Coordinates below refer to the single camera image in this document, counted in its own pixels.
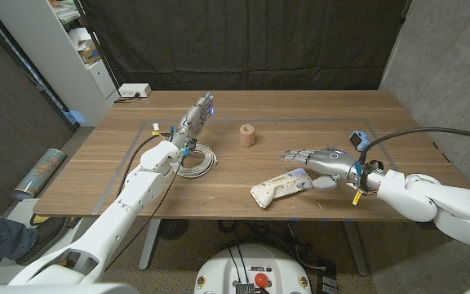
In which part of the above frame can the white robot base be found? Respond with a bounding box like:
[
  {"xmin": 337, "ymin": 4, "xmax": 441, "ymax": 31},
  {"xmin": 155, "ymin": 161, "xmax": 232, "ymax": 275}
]
[{"xmin": 193, "ymin": 243, "xmax": 313, "ymax": 294}]

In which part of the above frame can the white coiled ethernet cable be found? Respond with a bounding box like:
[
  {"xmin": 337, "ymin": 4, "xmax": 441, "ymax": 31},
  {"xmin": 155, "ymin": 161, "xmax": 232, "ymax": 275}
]
[{"xmin": 175, "ymin": 143, "xmax": 219, "ymax": 179}]

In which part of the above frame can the white robot torso cover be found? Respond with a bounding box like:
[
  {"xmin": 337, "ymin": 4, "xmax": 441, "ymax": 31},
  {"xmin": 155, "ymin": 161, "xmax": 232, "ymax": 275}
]
[{"xmin": 0, "ymin": 282, "xmax": 140, "ymax": 294}]

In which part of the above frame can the dark grey shoe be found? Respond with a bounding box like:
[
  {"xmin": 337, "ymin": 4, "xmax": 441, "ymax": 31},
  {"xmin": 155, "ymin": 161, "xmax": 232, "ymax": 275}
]
[{"xmin": 14, "ymin": 216, "xmax": 69, "ymax": 266}]

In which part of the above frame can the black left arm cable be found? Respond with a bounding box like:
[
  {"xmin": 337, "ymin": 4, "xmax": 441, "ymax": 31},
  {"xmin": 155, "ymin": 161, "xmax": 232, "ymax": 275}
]
[{"xmin": 115, "ymin": 132, "xmax": 173, "ymax": 199}]

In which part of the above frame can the black fabric backdrop curtain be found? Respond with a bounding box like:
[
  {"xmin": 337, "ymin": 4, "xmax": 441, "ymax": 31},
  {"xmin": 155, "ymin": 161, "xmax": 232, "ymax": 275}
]
[{"xmin": 78, "ymin": 0, "xmax": 412, "ymax": 91}]

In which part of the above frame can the white patterned pen bag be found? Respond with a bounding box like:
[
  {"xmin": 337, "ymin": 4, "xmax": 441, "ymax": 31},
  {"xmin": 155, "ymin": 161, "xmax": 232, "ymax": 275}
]
[{"xmin": 250, "ymin": 167, "xmax": 314, "ymax": 210}]

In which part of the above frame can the rolled printed poster tube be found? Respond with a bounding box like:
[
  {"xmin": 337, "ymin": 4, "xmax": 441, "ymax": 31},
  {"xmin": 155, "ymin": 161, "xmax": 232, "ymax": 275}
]
[{"xmin": 11, "ymin": 148, "xmax": 66, "ymax": 201}]

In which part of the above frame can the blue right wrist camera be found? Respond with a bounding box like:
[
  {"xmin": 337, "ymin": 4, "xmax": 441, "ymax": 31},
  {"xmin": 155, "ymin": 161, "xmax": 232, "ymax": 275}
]
[{"xmin": 348, "ymin": 130, "xmax": 371, "ymax": 153}]

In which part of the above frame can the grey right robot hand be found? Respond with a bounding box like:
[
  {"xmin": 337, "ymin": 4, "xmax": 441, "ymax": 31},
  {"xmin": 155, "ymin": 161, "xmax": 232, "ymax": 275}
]
[{"xmin": 279, "ymin": 146, "xmax": 361, "ymax": 193}]

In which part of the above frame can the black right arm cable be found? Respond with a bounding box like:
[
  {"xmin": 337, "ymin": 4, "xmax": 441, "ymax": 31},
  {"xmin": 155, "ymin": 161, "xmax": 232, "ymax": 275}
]
[{"xmin": 357, "ymin": 127, "xmax": 470, "ymax": 165}]

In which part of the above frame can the brown cardboard box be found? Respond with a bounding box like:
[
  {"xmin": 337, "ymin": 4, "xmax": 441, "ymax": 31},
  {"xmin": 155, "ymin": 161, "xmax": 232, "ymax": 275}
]
[{"xmin": 78, "ymin": 42, "xmax": 102, "ymax": 65}]

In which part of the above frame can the white shelf cabinet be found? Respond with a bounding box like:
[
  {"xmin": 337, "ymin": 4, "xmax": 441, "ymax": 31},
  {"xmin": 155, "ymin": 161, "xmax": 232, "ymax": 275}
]
[{"xmin": 0, "ymin": 0, "xmax": 121, "ymax": 127}]

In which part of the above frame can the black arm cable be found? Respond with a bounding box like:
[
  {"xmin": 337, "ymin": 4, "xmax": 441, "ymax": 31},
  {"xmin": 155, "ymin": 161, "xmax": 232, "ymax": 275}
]
[
  {"xmin": 357, "ymin": 127, "xmax": 470, "ymax": 165},
  {"xmin": 115, "ymin": 132, "xmax": 173, "ymax": 199}
]

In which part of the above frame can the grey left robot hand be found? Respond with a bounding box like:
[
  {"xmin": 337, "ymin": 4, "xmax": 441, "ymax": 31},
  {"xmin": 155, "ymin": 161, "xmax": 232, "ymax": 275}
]
[{"xmin": 171, "ymin": 91, "xmax": 215, "ymax": 152}]

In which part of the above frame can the black ribbed round disc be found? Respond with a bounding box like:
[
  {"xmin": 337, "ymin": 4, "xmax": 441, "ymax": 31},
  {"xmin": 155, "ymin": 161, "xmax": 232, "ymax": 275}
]
[{"xmin": 157, "ymin": 219, "xmax": 190, "ymax": 241}]

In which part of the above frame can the white power strip box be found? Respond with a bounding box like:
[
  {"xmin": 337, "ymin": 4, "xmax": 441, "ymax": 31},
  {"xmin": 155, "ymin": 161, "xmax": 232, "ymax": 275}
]
[{"xmin": 118, "ymin": 82, "xmax": 153, "ymax": 99}]

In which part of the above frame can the grey table leg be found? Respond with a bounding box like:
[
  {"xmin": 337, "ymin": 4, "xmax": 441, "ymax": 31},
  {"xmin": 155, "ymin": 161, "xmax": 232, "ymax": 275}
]
[
  {"xmin": 343, "ymin": 221, "xmax": 370, "ymax": 277},
  {"xmin": 138, "ymin": 219, "xmax": 162, "ymax": 271}
]

